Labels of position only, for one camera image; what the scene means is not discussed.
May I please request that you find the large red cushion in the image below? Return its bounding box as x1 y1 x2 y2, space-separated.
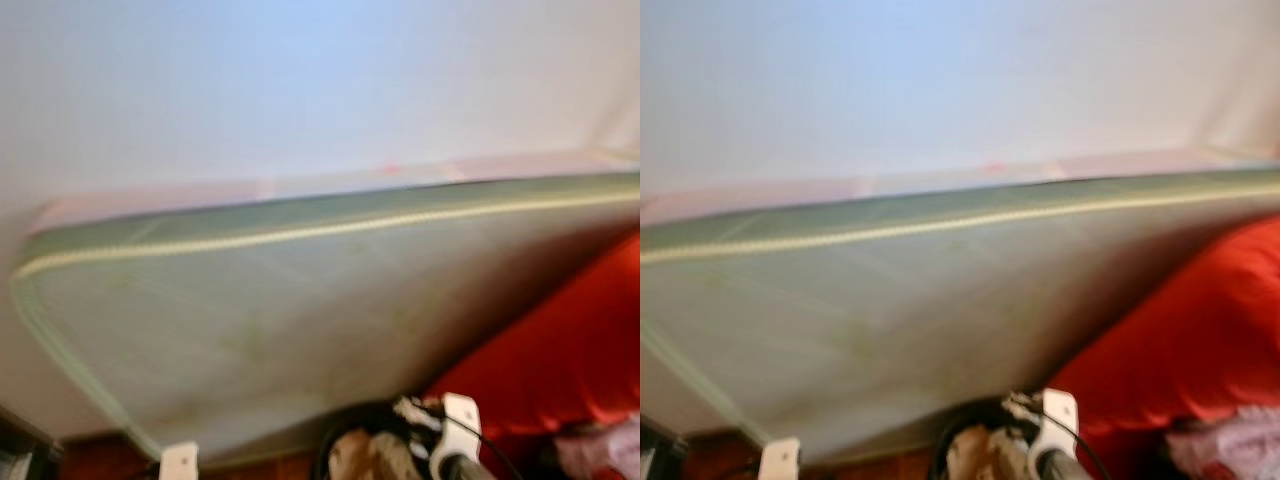
425 232 640 441
1045 215 1280 436

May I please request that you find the dark furniture piece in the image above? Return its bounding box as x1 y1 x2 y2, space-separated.
641 415 686 480
0 405 63 480

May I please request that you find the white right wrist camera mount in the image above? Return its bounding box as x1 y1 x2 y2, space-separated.
1028 388 1081 466
430 393 483 471

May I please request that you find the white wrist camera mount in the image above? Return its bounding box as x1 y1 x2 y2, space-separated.
1028 388 1081 466
757 437 801 480
158 441 199 480
430 393 483 471

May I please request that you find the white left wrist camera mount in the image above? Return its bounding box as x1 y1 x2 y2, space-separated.
158 441 199 480
757 437 801 480

